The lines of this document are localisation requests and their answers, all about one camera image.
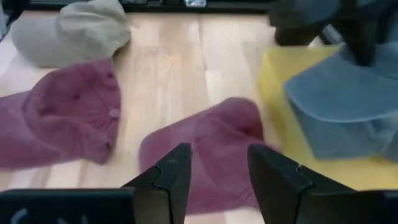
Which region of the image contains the yellow translucent plastic bin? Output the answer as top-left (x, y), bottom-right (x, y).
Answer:
top-left (257, 45), bottom-right (398, 191)

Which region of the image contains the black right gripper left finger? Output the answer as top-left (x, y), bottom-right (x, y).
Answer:
top-left (121, 142), bottom-right (192, 224)

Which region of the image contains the maroon baseball cap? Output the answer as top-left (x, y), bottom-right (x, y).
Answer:
top-left (0, 57), bottom-right (122, 170)
top-left (138, 96), bottom-right (280, 215)

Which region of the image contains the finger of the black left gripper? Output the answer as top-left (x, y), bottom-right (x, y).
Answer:
top-left (341, 21), bottom-right (379, 68)

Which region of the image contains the black plant pot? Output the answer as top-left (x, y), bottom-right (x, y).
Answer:
top-left (269, 0), bottom-right (340, 47)

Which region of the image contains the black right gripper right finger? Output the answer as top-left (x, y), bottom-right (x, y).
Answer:
top-left (248, 143), bottom-right (358, 224)

